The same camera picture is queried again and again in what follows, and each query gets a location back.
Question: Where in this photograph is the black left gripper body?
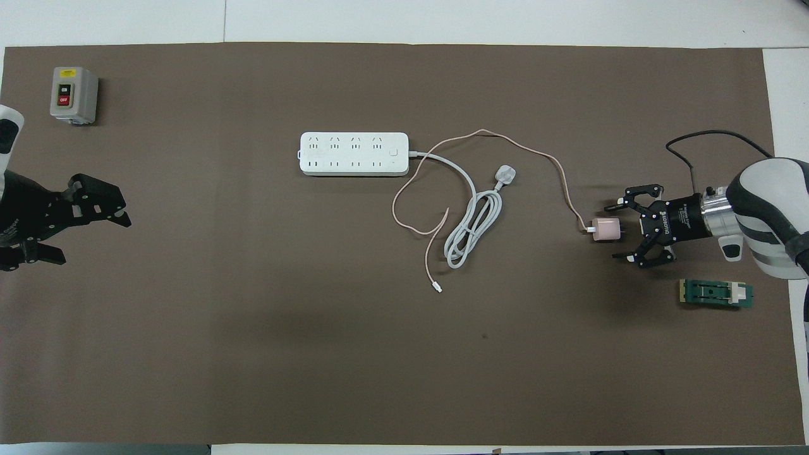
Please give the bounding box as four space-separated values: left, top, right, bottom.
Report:
0 171 70 252

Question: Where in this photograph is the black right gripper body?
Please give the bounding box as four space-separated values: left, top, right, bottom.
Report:
642 193 712 244

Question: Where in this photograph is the pink charger block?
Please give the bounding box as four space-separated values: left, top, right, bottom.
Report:
588 217 626 243

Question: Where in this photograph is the thin pink charging cable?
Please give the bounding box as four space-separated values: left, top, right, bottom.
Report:
392 129 592 293

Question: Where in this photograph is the white power strip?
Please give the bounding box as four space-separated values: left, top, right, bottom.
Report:
298 131 410 177

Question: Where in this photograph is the green circuit board module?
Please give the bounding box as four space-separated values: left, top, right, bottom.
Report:
679 279 755 310

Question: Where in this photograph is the brown table mat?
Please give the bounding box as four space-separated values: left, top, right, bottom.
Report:
0 42 806 446

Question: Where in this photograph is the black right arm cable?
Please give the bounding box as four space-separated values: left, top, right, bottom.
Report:
665 130 775 190

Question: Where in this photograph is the grey on-off switch box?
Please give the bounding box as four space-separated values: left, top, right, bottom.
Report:
50 66 100 126

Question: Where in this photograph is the white power cord with plug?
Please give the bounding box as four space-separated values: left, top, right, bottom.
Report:
408 150 519 269

